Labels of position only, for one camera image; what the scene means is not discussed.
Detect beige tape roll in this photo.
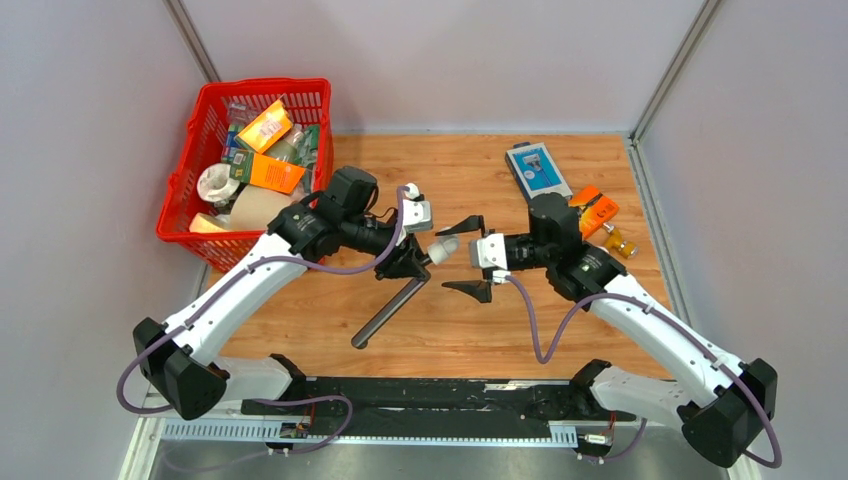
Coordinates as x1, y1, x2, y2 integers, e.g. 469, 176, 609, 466
229, 185, 297, 231

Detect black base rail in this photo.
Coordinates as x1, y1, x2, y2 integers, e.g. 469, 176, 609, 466
240, 377, 612, 439

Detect blue product box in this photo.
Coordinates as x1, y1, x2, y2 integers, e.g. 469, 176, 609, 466
505, 142, 573, 202

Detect white PVC elbow fitting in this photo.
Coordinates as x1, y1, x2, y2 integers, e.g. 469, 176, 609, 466
427, 235, 460, 265

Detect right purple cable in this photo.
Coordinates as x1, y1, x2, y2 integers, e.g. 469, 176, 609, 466
506, 274, 783, 469

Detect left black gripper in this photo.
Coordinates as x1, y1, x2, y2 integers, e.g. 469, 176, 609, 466
342, 214, 428, 282

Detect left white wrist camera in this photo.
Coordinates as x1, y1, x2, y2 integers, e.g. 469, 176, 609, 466
399, 183, 434, 235

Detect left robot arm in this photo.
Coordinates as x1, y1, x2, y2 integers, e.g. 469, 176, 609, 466
117, 167, 433, 420

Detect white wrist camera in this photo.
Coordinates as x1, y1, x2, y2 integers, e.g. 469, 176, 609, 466
399, 183, 434, 235
469, 233, 510, 284

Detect orange product package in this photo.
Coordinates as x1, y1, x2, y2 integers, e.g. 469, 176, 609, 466
569, 185, 620, 240

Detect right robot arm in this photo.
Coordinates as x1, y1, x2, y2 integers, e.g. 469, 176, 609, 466
446, 193, 783, 469

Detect yellow orange box in basket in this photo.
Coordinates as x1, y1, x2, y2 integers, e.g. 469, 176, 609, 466
236, 99, 293, 154

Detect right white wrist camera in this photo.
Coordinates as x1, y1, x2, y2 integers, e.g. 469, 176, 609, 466
469, 233, 510, 284

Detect orange green box in basket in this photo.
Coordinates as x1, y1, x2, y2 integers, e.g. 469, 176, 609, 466
229, 149, 306, 194

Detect green packet in basket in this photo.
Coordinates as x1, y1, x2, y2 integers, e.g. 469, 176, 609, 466
292, 124, 321, 168

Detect white tape roll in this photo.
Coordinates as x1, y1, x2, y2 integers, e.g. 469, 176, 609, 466
196, 163, 240, 203

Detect red plastic basket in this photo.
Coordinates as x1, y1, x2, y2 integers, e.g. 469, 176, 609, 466
156, 77, 334, 272

